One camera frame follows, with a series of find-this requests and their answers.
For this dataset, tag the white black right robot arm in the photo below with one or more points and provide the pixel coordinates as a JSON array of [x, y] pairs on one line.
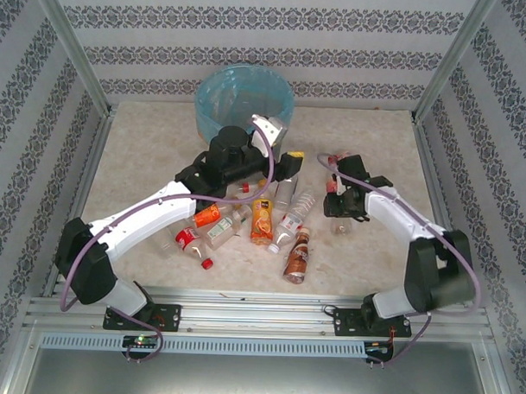
[[392, 210]]

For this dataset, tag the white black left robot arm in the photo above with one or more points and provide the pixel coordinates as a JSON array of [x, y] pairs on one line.
[[145, 214]]

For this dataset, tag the brown Nescafe coffee bottle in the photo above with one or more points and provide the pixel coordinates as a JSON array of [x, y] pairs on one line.
[[297, 258]]

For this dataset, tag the cola bottle with red cap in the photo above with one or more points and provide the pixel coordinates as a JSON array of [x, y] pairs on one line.
[[187, 239]]

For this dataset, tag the small circuit board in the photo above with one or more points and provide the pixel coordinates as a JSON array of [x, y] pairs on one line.
[[139, 341], [376, 348]]

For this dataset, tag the clear bottle green white label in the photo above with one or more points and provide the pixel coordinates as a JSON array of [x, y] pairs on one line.
[[220, 231]]

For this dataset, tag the aluminium frame post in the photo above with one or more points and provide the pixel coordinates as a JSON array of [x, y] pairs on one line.
[[455, 61], [69, 47]]

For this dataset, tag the clear red-capped bottle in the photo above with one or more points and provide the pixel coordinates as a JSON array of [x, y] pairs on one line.
[[345, 156]]

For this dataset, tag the orange juice plastic bottle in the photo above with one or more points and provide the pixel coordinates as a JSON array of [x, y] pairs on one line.
[[262, 223]]

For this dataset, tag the mesh bin with blue liner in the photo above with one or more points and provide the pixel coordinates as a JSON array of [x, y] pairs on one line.
[[232, 96]]

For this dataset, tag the grey metal panel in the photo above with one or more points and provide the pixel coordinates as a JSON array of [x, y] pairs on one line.
[[256, 378]]

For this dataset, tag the water bottle red white label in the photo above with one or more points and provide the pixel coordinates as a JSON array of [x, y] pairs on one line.
[[288, 226]]

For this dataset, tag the clear plain plastic bottle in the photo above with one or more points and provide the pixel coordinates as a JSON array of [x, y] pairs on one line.
[[285, 192]]

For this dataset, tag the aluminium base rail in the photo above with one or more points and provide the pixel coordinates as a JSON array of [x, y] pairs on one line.
[[250, 313]]

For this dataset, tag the clear bottle bright orange label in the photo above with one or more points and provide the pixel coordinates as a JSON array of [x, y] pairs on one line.
[[207, 214]]

